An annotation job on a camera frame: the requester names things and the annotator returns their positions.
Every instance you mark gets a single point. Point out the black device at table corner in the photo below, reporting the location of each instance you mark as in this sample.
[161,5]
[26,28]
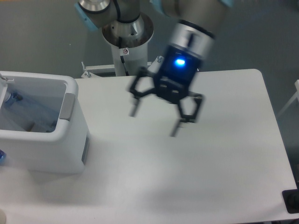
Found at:
[291,200]

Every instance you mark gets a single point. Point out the white pedestal base frame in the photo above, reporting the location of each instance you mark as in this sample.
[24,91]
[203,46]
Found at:
[109,70]

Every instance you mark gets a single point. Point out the white open trash can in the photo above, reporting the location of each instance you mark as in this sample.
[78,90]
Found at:
[62,151]

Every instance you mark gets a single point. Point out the white frame at right edge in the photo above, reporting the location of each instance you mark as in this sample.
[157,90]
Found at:
[293,98]

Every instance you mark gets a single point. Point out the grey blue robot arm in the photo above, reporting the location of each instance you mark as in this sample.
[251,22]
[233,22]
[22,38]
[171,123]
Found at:
[198,23]

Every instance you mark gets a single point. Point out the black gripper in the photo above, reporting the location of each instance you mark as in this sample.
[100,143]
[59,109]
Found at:
[177,74]

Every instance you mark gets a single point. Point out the clear crushed water bottle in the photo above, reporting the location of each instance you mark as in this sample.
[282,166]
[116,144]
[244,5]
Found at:
[37,117]

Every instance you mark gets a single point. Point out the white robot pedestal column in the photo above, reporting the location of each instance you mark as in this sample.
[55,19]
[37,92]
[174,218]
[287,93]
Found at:
[129,44]

